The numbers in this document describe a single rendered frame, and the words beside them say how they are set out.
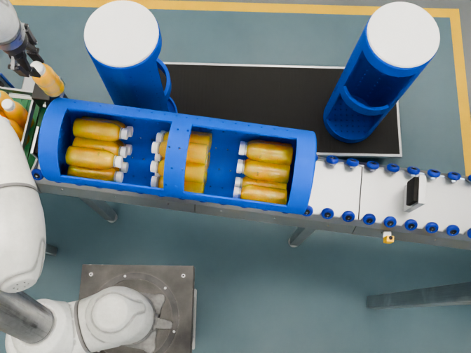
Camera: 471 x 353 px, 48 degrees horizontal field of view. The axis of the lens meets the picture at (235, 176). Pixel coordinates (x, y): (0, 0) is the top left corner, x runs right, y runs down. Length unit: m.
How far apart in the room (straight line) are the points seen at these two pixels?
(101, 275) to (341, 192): 0.90
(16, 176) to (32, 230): 0.11
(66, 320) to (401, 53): 1.48
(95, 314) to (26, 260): 0.53
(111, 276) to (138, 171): 0.39
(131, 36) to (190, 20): 1.26
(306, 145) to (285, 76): 1.32
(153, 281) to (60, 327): 0.37
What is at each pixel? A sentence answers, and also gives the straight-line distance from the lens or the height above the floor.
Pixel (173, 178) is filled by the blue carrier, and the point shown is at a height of 1.19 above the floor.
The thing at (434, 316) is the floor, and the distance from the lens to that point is 3.02.
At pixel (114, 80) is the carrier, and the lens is 2.14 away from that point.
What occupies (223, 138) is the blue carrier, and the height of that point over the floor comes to 1.01.
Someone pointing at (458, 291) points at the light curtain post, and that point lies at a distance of 1.87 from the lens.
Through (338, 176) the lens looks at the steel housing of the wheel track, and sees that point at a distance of 2.00.
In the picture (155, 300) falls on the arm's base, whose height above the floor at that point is 1.09.
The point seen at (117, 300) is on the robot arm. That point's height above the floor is 1.34.
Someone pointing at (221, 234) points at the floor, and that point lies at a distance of 2.84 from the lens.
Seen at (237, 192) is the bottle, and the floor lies 1.07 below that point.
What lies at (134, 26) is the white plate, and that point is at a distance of 2.09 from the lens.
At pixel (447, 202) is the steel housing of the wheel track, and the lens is 2.10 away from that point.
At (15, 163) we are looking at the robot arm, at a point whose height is 1.83.
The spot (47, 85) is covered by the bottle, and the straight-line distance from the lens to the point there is 1.73.
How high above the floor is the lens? 2.81
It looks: 75 degrees down
